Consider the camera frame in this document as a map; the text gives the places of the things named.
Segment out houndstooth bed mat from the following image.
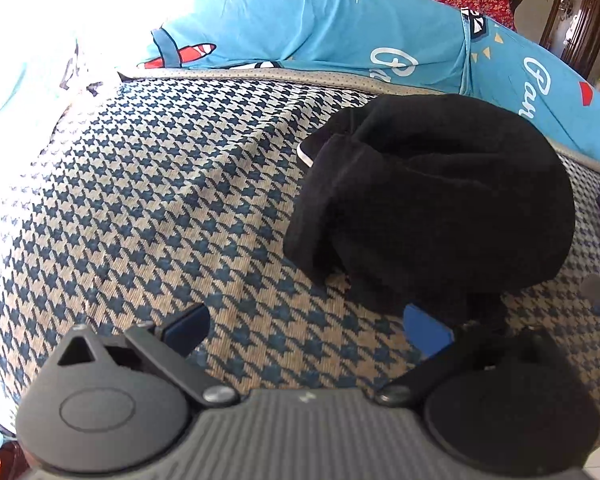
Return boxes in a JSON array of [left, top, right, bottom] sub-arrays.
[[0, 67, 600, 461]]

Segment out wooden door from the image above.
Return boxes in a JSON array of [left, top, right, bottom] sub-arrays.
[[539, 0, 600, 77]]

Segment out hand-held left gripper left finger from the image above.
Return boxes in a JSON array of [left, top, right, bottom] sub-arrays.
[[57, 304, 241, 407]]

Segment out black garment with white stripes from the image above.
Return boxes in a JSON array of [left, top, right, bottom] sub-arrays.
[[282, 92, 577, 333]]

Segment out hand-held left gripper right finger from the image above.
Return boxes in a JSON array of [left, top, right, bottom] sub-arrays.
[[375, 305, 556, 407]]

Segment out blue printed quilt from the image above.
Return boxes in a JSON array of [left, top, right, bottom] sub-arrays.
[[0, 0, 600, 171]]

